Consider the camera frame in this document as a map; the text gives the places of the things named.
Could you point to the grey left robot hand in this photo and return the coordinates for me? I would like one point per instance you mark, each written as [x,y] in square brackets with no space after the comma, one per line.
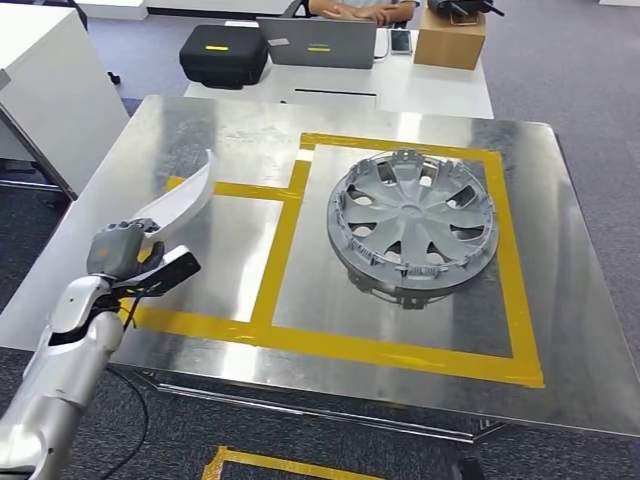
[115,255]

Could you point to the white plastic shell part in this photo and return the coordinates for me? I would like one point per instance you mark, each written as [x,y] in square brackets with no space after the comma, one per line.
[185,199]

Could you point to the steel workbench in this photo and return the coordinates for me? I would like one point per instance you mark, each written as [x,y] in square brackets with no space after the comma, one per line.
[380,331]

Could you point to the white cabinet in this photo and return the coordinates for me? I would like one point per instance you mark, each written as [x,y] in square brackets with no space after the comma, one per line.
[50,99]

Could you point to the black carrying case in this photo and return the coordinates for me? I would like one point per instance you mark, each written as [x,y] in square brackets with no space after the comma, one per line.
[223,56]

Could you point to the white counter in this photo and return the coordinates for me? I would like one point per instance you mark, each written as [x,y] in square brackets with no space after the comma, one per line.
[200,5]

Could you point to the grey laptop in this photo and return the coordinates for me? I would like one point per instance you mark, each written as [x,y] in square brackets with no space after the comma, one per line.
[320,43]

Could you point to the grey plastic wheel cover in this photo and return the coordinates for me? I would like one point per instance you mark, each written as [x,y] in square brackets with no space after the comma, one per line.
[415,225]

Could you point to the person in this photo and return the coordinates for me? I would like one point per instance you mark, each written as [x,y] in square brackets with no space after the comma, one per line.
[360,8]

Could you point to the black smartphone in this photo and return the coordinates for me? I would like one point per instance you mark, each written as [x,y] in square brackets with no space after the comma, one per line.
[401,41]

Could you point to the white desk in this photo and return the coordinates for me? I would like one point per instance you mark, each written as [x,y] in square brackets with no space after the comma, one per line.
[425,93]

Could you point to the brown cardboard box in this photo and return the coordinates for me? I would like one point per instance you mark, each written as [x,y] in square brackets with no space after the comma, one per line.
[450,43]

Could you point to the black handheld device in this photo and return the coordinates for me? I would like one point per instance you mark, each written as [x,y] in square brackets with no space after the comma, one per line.
[460,5]

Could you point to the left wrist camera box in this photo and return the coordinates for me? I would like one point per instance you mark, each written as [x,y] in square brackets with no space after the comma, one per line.
[170,272]

